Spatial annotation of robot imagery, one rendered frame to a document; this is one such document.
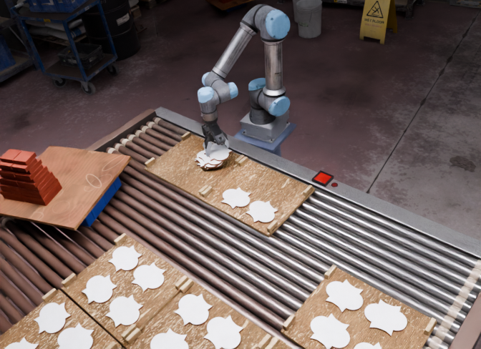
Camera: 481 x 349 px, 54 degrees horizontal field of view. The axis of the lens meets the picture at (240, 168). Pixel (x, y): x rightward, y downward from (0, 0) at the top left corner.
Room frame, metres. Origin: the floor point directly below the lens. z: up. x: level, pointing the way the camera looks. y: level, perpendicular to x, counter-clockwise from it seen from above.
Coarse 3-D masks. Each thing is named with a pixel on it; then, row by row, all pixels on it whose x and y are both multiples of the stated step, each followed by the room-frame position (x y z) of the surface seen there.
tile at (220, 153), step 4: (212, 144) 1.97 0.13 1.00; (216, 144) 1.97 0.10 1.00; (220, 144) 1.96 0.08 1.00; (224, 144) 1.96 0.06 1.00; (212, 148) 1.94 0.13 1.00; (216, 148) 1.94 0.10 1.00; (220, 148) 1.93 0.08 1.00; (224, 148) 1.93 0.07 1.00; (204, 152) 1.92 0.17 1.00; (212, 152) 1.91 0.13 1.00; (216, 152) 1.90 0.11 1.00; (220, 152) 1.90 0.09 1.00; (224, 152) 1.89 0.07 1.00; (228, 152) 1.89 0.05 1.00; (208, 156) 1.90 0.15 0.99; (212, 156) 1.88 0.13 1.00; (216, 156) 1.87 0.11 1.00; (220, 156) 1.87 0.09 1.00; (224, 156) 1.86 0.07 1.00; (228, 156) 1.87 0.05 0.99; (212, 160) 1.86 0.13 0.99; (216, 160) 1.85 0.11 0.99; (220, 160) 1.84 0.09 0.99; (224, 160) 1.84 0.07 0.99
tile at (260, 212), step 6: (252, 204) 1.55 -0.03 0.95; (258, 204) 1.54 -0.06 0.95; (264, 204) 1.54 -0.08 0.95; (252, 210) 1.51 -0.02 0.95; (258, 210) 1.50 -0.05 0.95; (264, 210) 1.50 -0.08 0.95; (270, 210) 1.49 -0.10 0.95; (276, 210) 1.49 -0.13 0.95; (252, 216) 1.47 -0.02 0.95; (258, 216) 1.47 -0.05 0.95; (264, 216) 1.46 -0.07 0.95; (270, 216) 1.46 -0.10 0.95; (264, 222) 1.43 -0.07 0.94
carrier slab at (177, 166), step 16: (176, 144) 2.11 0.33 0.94; (192, 144) 2.09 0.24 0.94; (160, 160) 1.99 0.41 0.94; (176, 160) 1.97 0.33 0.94; (192, 160) 1.95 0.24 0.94; (160, 176) 1.86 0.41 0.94; (176, 176) 1.84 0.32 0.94; (192, 176) 1.82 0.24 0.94; (208, 176) 1.81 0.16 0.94; (224, 176) 1.79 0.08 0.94; (192, 192) 1.70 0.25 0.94
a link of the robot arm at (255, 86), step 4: (256, 80) 2.23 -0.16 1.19; (260, 80) 2.22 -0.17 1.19; (264, 80) 2.21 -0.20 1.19; (248, 84) 2.21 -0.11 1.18; (252, 84) 2.18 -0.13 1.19; (256, 84) 2.17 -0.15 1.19; (260, 84) 2.16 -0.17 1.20; (264, 84) 2.16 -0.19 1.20; (252, 88) 2.17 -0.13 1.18; (256, 88) 2.15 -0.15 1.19; (260, 88) 2.15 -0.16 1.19; (252, 92) 2.17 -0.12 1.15; (256, 92) 2.15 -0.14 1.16; (260, 92) 2.13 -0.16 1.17; (252, 96) 2.17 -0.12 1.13; (256, 96) 2.14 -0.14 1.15; (252, 100) 2.17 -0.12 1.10; (256, 100) 2.13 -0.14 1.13; (252, 104) 2.18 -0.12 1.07; (256, 104) 2.16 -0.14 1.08
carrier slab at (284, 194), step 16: (240, 176) 1.77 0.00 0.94; (256, 176) 1.75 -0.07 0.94; (272, 176) 1.73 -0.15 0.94; (256, 192) 1.63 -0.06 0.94; (272, 192) 1.62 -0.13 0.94; (288, 192) 1.60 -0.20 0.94; (224, 208) 1.56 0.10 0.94; (240, 208) 1.55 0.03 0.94; (288, 208) 1.50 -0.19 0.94; (256, 224) 1.43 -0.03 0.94
